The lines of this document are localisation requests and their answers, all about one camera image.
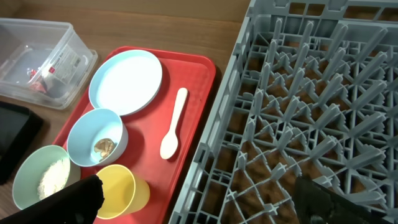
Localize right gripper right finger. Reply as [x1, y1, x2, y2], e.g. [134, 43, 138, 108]
[294, 177, 389, 224]

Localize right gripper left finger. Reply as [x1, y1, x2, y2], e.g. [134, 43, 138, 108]
[1, 175, 104, 224]

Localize white rice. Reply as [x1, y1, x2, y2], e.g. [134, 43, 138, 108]
[37, 158, 70, 200]

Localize yellow cup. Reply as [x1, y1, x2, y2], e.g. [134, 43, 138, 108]
[96, 164, 150, 220]

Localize green bowl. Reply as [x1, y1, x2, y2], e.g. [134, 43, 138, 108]
[12, 145, 81, 210]

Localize brown food scrap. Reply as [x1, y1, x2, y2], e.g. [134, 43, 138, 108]
[94, 138, 116, 161]

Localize light blue bowl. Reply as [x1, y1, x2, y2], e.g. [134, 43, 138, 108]
[67, 108, 128, 167]

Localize red snack wrapper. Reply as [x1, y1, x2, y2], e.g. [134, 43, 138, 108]
[27, 69, 56, 95]

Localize grey dishwasher rack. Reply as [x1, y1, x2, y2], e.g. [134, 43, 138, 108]
[169, 0, 397, 223]

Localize black tray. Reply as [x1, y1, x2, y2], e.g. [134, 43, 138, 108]
[1, 101, 44, 185]

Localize white plastic spoon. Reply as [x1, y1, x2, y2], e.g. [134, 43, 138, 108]
[160, 88, 188, 159]

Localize light blue plate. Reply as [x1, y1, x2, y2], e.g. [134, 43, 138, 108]
[88, 50, 163, 116]

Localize clear plastic bin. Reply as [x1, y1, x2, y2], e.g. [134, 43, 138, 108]
[1, 18, 98, 110]

